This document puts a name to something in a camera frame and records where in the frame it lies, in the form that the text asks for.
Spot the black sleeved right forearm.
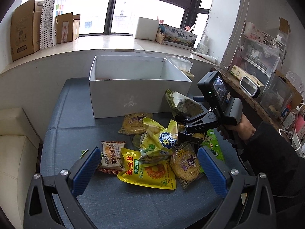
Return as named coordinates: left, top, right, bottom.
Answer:
left=244, top=122, right=304, bottom=228

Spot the white storage box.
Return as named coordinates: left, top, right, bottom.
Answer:
left=89, top=55, right=192, bottom=118

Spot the black yellow chip bag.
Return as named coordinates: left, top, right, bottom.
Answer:
left=177, top=123, right=205, bottom=145

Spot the clear plastic drawer organizer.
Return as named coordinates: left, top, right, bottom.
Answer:
left=238, top=38, right=282, bottom=82

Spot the dotted white paper bag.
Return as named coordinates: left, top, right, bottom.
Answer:
left=40, top=0, right=71, bottom=49

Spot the dark wooden side table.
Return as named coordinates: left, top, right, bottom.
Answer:
left=210, top=67, right=283, bottom=131

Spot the large cardboard box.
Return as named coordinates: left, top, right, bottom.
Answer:
left=10, top=0, right=44, bottom=61

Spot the tissue pack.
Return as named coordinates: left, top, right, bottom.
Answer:
left=166, top=56, right=194, bottom=80

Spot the green garlic pea bag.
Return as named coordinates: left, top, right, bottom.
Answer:
left=80, top=149, right=89, bottom=159

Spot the black window frame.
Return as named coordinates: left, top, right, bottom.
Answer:
left=66, top=0, right=211, bottom=36

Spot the clear acrylic box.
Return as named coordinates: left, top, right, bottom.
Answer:
left=260, top=73, right=293, bottom=120

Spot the black action camera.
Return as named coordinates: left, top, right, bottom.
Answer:
left=197, top=71, right=231, bottom=113

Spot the white tube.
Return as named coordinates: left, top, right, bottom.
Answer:
left=190, top=51, right=217, bottom=64

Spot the yellow-green pea snack bag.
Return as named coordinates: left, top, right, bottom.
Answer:
left=140, top=118, right=178, bottom=158

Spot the white lotion bottle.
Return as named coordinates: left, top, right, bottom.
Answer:
left=196, top=35, right=209, bottom=54

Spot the white foam box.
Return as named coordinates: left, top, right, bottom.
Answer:
left=133, top=17, right=159, bottom=41

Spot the cream leather sofa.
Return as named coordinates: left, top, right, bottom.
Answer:
left=1, top=108, right=40, bottom=228

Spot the small open cardboard box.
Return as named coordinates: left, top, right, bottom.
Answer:
left=55, top=12, right=81, bottom=44

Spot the bright green snack bag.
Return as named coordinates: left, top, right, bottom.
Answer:
left=198, top=129, right=224, bottom=161

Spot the rice cake snack packet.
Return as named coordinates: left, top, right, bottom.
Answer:
left=97, top=141, right=125, bottom=175

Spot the white digital clock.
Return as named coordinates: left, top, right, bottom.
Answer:
left=240, top=77, right=261, bottom=98

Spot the Kuromi Lay's chips bag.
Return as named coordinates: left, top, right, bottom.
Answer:
left=170, top=142, right=203, bottom=190

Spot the beige tissue box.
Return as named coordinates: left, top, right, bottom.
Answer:
left=230, top=65, right=265, bottom=87

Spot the person's right hand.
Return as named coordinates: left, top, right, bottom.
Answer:
left=217, top=113, right=256, bottom=143

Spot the pale green chip bag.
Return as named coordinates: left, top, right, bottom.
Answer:
left=165, top=89, right=204, bottom=117

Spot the printed landscape carton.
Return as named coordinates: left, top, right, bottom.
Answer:
left=159, top=24, right=197, bottom=50

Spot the yellow sunflower seed bag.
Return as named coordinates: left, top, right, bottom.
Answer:
left=117, top=148, right=176, bottom=190

